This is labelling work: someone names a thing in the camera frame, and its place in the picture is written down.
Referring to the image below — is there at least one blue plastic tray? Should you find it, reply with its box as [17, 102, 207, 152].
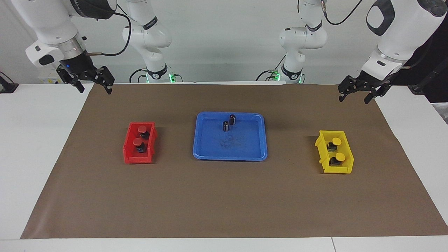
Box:
[192, 111, 268, 161]

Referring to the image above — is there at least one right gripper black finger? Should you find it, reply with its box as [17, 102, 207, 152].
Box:
[94, 66, 116, 95]
[56, 68, 85, 94]

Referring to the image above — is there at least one yellow plastic bin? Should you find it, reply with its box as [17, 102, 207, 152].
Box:
[314, 130, 355, 174]

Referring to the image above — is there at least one red plastic bin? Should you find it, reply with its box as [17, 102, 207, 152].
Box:
[122, 121, 158, 164]

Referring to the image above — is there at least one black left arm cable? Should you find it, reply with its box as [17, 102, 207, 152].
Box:
[297, 0, 364, 26]

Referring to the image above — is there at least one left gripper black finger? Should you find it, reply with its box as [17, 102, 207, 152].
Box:
[337, 75, 362, 103]
[363, 85, 391, 105]

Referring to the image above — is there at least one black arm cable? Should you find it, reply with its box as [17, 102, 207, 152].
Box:
[297, 0, 364, 26]
[86, 3, 133, 57]

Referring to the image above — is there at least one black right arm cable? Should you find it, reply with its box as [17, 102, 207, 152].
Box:
[86, 3, 133, 57]

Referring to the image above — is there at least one black camera stand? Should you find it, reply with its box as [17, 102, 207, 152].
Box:
[409, 66, 448, 104]

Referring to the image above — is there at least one black base cable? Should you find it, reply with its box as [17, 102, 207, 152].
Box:
[255, 55, 287, 82]
[129, 68, 148, 84]

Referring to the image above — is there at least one black table clamp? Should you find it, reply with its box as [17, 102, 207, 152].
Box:
[0, 71, 19, 94]

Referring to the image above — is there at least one brown paper table mat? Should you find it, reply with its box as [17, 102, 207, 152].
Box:
[20, 83, 448, 239]

